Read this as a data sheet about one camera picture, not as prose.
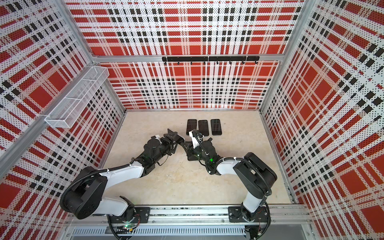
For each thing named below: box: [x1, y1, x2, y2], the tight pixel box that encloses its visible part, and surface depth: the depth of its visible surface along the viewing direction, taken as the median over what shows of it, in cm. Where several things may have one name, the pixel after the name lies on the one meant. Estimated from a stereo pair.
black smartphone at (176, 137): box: [167, 128, 185, 143], surface depth 83 cm
